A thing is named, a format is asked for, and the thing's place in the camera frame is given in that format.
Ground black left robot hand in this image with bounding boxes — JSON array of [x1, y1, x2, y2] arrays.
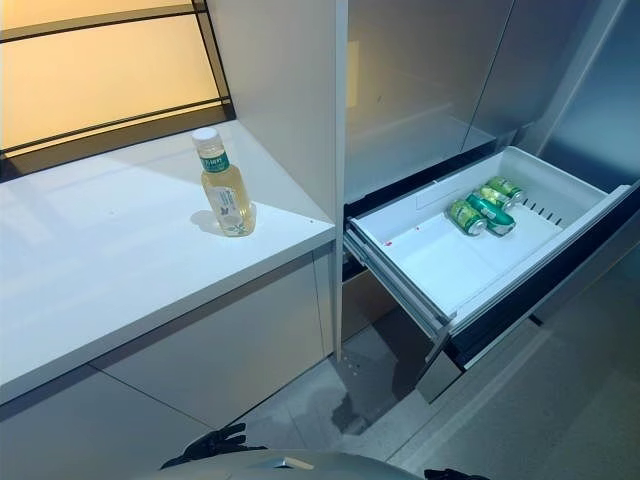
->
[[159, 422, 250, 471]]

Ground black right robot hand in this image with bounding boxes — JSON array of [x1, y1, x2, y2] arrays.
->
[[423, 467, 481, 480]]

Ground yellow drink bottle white cap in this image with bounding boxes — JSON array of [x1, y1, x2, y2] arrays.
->
[[191, 127, 259, 236]]

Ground white fridge drawer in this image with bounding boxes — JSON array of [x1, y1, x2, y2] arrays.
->
[[343, 144, 640, 404]]

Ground stainless steel fridge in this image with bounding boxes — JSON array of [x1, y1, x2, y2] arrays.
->
[[342, 0, 640, 361]]

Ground silver robot torso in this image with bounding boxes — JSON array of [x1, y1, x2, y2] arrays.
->
[[164, 447, 431, 480]]

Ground white counter cabinet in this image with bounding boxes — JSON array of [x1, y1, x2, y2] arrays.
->
[[0, 119, 337, 480]]

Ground light green drink can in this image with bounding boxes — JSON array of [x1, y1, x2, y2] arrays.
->
[[478, 183, 515, 211], [487, 175, 525, 202], [446, 198, 489, 236]]

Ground dark green drink can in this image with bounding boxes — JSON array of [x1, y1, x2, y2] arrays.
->
[[464, 193, 517, 238]]

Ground tall white side panel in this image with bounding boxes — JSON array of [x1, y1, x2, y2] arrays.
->
[[204, 0, 350, 361]]

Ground backlit panel with black frame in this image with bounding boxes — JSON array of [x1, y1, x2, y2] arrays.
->
[[0, 0, 236, 181]]

